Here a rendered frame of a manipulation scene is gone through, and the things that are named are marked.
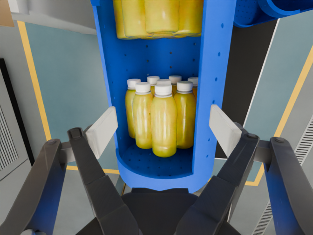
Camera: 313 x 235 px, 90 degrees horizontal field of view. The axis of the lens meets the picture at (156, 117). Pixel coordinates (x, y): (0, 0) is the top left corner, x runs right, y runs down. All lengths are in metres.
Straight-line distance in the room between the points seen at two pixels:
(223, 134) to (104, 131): 0.12
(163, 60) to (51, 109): 1.60
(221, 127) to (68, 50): 1.63
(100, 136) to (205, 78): 0.20
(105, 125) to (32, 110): 1.95
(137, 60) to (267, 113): 1.58
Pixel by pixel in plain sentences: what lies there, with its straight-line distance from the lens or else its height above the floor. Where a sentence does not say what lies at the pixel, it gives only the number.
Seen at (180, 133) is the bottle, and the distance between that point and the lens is 0.42.
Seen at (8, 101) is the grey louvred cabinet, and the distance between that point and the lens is 2.07.
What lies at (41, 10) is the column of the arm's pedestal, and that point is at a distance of 0.74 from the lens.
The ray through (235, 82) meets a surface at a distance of 1.49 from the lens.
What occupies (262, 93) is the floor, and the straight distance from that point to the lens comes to 1.80.
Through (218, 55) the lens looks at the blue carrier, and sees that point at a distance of 0.31.
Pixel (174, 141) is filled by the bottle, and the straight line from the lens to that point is 0.40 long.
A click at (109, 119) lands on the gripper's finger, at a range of 0.19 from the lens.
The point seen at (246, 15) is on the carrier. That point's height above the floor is 0.16.
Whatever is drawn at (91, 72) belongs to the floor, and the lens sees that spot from 1.65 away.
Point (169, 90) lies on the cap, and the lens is 0.35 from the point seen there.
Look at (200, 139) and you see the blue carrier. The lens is 0.33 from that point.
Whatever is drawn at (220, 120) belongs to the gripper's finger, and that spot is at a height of 1.34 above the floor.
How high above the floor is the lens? 1.49
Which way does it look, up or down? 66 degrees down
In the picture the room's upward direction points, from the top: 173 degrees counter-clockwise
